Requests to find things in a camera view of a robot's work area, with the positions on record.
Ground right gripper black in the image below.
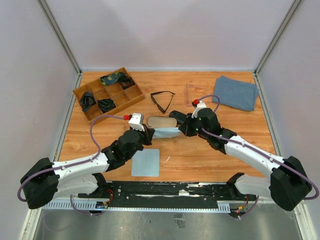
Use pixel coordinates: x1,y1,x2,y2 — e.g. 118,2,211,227
178,112,210,139

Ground light blue cloth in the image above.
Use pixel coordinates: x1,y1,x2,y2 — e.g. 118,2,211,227
152,127,182,139
131,149,160,177

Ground black sunglasses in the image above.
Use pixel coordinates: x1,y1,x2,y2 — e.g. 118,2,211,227
150,90,176,115

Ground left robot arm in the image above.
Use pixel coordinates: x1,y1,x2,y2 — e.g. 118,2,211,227
18,128,155,210

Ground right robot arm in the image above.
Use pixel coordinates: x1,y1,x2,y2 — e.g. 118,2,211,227
177,108,312,211

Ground pink clear glasses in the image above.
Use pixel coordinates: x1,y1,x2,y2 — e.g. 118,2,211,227
185,83,205,107

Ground black dotted rolled tie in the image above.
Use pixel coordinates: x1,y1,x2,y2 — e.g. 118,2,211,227
97,98,116,113

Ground wooden divided organizer tray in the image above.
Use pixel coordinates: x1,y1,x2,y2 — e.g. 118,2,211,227
71,67,146,125

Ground folded blue towel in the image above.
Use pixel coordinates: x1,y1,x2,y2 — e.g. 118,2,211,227
213,76,259,112

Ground black orange rolled tie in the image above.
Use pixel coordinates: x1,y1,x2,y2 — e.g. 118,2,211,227
117,75,134,90

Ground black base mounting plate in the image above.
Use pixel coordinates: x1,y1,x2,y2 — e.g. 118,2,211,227
76,181,256,209

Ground blue patterned rolled tie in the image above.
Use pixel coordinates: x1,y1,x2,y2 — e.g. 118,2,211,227
99,71,126,87

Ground black striped rolled tie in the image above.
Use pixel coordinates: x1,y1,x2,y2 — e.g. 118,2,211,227
79,91,97,113

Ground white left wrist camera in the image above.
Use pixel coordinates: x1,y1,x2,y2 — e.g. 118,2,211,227
123,113,145,132

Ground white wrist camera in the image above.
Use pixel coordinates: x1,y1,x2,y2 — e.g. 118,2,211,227
123,113,145,132
191,99,207,118

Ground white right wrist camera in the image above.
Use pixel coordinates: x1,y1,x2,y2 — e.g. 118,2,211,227
191,99,207,118

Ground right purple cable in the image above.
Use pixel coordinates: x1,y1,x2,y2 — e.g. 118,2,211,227
197,94,320,221

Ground right aluminium frame post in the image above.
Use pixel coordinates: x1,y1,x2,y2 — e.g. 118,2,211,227
253,0,304,77

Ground aluminium frame post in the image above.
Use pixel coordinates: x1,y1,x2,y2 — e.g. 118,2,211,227
253,0,304,77
37,0,82,76

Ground aluminium front rail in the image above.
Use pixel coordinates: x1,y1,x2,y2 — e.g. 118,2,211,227
32,178,307,214

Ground left aluminium frame post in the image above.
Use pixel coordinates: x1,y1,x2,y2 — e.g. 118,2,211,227
37,0,82,76

